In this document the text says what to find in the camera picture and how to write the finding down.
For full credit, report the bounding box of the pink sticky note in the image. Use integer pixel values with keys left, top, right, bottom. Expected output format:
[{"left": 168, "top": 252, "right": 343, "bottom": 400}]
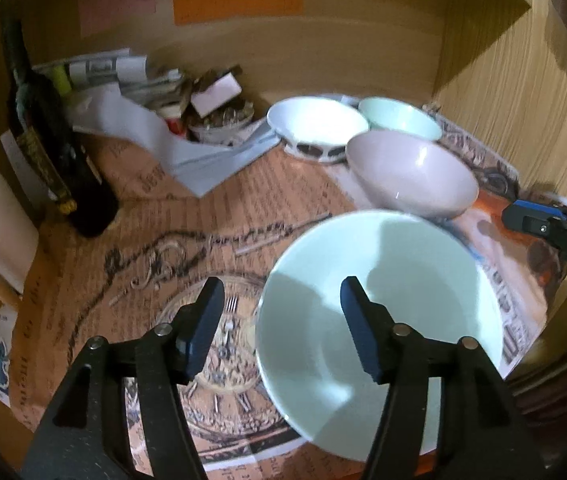
[{"left": 79, "top": 0, "right": 158, "bottom": 38}]

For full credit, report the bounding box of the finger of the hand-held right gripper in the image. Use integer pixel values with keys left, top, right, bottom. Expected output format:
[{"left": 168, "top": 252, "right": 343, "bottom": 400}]
[{"left": 502, "top": 200, "right": 567, "bottom": 243}]

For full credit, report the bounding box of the white paper note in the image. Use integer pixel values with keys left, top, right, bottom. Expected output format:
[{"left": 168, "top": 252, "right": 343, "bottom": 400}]
[{"left": 0, "top": 130, "right": 50, "bottom": 202}]

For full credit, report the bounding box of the white paper sheet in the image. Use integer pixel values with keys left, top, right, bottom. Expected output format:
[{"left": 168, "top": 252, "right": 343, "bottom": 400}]
[{"left": 70, "top": 85, "right": 284, "bottom": 197}]

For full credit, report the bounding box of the small white card box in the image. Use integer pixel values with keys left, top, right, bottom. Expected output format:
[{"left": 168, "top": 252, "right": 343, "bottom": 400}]
[{"left": 190, "top": 72, "right": 241, "bottom": 116}]

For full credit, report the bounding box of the wooden desk hutch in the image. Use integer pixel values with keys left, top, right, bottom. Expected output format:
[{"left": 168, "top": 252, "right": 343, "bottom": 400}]
[{"left": 0, "top": 0, "right": 567, "bottom": 480}]

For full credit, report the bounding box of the mint green plate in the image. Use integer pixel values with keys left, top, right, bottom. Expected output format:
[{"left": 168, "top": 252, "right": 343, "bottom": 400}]
[{"left": 254, "top": 210, "right": 505, "bottom": 463}]

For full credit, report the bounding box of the pink bowl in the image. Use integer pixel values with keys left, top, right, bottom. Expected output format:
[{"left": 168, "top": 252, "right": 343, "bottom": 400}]
[{"left": 346, "top": 130, "right": 480, "bottom": 221}]

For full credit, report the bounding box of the dark wine bottle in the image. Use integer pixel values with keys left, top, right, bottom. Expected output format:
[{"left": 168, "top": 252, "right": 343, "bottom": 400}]
[{"left": 2, "top": 20, "right": 120, "bottom": 238}]

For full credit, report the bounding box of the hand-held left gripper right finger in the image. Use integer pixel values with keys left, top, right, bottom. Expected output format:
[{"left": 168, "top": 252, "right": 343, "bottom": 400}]
[{"left": 340, "top": 276, "right": 547, "bottom": 480}]

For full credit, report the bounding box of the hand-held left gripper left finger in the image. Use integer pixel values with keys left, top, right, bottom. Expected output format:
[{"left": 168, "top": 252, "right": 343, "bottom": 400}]
[{"left": 20, "top": 276, "right": 225, "bottom": 480}]

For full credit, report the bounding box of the mint green bowl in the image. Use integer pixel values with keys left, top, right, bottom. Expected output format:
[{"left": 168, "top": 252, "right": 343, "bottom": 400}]
[{"left": 358, "top": 97, "right": 443, "bottom": 142}]

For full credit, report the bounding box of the white bowl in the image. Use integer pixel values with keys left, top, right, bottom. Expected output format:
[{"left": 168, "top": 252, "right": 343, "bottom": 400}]
[{"left": 266, "top": 97, "right": 370, "bottom": 163}]

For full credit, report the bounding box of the blue cartoon sticker card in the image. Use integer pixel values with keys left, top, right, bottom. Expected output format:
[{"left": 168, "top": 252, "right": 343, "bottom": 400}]
[{"left": 0, "top": 310, "right": 20, "bottom": 408}]

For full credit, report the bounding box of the newspaper print table mat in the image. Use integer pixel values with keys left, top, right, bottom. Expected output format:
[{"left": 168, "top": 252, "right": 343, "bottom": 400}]
[{"left": 0, "top": 105, "right": 564, "bottom": 480}]

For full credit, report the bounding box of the small bowl of trinkets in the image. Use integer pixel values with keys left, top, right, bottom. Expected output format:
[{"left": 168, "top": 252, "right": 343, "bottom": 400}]
[{"left": 186, "top": 102, "right": 254, "bottom": 146}]

